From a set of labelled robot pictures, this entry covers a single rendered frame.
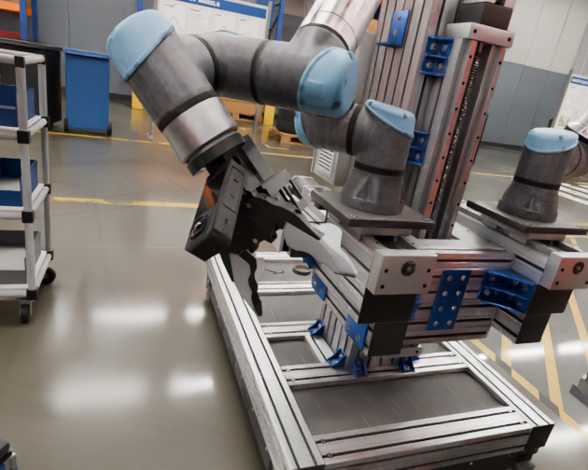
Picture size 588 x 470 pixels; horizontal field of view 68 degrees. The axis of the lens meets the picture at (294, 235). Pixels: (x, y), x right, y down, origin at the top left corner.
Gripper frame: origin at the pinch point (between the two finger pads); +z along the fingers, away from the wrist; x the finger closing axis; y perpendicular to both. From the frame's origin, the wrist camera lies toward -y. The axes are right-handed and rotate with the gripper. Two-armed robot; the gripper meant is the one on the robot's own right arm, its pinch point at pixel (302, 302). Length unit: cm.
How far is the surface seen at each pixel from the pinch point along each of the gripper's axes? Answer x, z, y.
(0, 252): 167, -50, 58
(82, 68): 370, -241, 363
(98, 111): 395, -197, 368
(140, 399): 110, 24, 36
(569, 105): -36, 183, 930
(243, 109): 484, -165, 805
